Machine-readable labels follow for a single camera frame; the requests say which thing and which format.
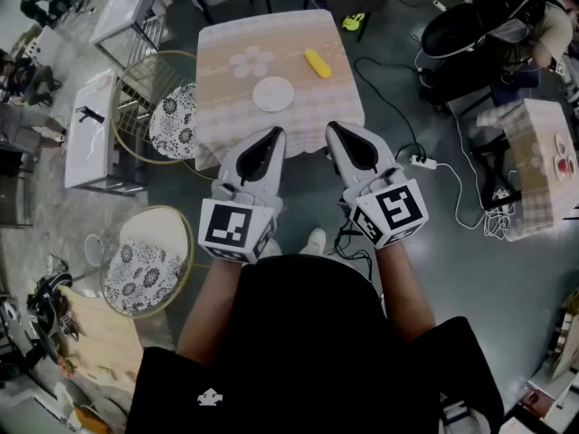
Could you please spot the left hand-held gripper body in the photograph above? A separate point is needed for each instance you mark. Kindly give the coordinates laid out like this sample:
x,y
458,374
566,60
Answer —
x,y
226,229

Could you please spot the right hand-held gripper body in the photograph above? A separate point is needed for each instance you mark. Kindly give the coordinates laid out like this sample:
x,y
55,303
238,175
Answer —
x,y
398,210

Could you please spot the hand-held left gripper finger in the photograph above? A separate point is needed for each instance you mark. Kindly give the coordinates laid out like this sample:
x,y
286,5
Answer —
x,y
228,170
276,170

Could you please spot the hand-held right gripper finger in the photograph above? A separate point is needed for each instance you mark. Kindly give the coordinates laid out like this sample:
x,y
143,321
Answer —
x,y
384,161
339,161

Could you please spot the white round plate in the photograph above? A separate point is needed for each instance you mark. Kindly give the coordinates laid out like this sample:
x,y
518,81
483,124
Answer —
x,y
273,94

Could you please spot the yellow corn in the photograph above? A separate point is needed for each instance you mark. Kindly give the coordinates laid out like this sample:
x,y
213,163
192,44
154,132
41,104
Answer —
x,y
318,63

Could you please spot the person's left forearm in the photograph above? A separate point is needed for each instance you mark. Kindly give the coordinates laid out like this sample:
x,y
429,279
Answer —
x,y
212,305

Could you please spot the person's right forearm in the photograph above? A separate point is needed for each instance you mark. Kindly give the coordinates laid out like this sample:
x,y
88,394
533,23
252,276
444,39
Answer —
x,y
402,287

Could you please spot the white bowl with red contents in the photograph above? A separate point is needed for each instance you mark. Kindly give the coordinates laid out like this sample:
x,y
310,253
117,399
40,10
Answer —
x,y
563,166

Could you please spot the white power strip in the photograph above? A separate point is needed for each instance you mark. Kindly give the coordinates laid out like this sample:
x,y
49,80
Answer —
x,y
427,164

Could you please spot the person's left shoe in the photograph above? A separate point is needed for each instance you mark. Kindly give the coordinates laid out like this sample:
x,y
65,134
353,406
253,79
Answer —
x,y
271,248

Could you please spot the person's shoe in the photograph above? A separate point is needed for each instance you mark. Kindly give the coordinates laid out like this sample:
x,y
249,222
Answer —
x,y
316,241
271,248

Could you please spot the table with beige checked cloth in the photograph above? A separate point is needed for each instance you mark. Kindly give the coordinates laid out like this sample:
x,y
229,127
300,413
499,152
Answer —
x,y
226,120

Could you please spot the person's right shoe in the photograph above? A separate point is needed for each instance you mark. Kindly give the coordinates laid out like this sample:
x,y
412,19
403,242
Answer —
x,y
316,241

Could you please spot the white round basin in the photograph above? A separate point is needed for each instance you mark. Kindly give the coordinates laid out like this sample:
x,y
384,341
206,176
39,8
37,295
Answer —
x,y
95,249

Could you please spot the neon yellow shoe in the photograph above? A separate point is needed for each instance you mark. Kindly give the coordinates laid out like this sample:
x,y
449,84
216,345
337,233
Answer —
x,y
353,21

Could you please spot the beige checked flower tablecloth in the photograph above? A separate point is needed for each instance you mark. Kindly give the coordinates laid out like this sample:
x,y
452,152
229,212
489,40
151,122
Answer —
x,y
538,188

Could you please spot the person's black shirt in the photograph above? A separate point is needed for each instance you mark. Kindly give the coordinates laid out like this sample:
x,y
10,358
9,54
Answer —
x,y
307,346

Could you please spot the black shell chair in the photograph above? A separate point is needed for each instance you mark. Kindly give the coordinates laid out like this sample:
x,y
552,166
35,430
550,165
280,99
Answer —
x,y
457,36

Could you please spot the black faucet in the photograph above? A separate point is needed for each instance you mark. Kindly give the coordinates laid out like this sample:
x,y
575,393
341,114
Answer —
x,y
90,115

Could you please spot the beige wooden board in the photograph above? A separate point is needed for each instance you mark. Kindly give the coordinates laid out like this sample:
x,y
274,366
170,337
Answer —
x,y
108,333

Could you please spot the black equipment pile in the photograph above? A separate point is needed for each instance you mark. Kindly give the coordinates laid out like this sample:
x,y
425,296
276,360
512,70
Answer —
x,y
50,314

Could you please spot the black grey backpack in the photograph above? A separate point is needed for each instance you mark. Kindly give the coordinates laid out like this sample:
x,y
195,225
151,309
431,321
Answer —
x,y
511,2

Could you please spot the wooden slatted rack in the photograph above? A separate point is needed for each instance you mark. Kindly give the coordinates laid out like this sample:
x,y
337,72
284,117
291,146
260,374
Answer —
x,y
565,337

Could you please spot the dark grey cabinet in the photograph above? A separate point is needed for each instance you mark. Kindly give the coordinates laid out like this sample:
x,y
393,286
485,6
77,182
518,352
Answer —
x,y
13,188

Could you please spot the small white cabinet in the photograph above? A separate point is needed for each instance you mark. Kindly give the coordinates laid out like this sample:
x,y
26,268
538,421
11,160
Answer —
x,y
45,45

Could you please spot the black metal table frame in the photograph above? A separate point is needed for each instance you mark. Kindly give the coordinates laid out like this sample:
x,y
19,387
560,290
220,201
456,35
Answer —
x,y
490,197

